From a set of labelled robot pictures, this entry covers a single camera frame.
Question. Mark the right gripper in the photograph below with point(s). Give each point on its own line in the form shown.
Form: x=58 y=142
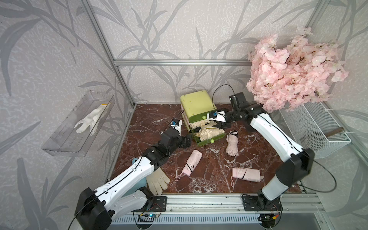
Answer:
x=225 y=125

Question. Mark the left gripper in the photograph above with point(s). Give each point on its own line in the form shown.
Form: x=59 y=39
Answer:
x=188 y=143

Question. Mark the green bottom drawer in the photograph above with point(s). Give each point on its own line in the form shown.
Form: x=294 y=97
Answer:
x=209 y=141

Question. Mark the cream umbrella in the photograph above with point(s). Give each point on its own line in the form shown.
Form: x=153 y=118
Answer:
x=203 y=123
x=208 y=133

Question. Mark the green drawer cabinet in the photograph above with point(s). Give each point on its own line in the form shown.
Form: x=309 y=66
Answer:
x=195 y=107

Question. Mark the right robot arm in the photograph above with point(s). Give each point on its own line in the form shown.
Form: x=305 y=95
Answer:
x=297 y=161

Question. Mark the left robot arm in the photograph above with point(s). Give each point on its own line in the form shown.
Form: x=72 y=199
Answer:
x=96 y=209

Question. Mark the pink umbrella left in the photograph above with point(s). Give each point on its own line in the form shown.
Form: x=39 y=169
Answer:
x=190 y=165

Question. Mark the pink umbrella by cabinet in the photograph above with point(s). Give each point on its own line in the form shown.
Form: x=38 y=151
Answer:
x=232 y=140

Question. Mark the pink umbrella front right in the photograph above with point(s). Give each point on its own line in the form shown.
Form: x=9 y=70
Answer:
x=247 y=174

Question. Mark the white work glove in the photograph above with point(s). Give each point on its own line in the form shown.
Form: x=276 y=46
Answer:
x=157 y=182

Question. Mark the blue dustpan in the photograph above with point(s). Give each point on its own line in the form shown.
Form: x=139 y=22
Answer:
x=140 y=170

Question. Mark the pink cherry blossom tree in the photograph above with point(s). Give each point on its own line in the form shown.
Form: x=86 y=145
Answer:
x=301 y=72

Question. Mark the white glove on shelf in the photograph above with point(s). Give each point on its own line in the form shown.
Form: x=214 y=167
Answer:
x=91 y=120

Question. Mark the brush in basket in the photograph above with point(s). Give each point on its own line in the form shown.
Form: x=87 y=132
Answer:
x=316 y=140

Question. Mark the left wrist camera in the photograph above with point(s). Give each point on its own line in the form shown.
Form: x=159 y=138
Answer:
x=176 y=124

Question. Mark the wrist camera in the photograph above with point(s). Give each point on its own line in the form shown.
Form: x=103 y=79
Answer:
x=176 y=124
x=218 y=116

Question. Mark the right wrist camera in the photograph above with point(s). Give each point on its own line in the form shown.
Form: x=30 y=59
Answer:
x=218 y=116

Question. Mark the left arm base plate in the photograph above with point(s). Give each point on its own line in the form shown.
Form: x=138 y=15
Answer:
x=157 y=204

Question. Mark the white wire basket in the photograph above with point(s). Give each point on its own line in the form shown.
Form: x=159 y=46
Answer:
x=315 y=117

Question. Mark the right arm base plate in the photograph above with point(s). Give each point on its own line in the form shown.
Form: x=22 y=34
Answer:
x=260 y=203

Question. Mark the clear acrylic wall shelf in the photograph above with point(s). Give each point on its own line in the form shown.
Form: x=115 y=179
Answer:
x=65 y=141

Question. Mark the aluminium front rail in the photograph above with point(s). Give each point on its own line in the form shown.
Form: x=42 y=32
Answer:
x=232 y=204

